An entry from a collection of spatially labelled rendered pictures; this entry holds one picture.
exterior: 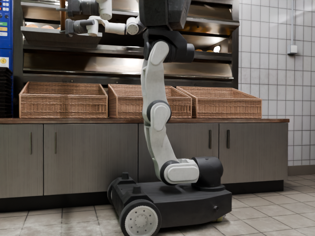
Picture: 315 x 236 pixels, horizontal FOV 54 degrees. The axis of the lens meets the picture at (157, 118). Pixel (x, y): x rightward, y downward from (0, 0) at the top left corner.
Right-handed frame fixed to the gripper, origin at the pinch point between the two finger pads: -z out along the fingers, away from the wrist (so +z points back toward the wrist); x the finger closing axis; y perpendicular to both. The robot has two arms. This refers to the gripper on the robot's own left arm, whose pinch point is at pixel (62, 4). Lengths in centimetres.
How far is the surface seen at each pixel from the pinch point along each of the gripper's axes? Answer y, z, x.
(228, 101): 49, 114, 50
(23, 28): 52, -32, 0
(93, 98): 37, 15, 48
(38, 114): 33, -19, 59
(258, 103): 51, 139, 51
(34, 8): 70, -28, -20
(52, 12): 76, -17, -19
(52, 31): 54, -14, 1
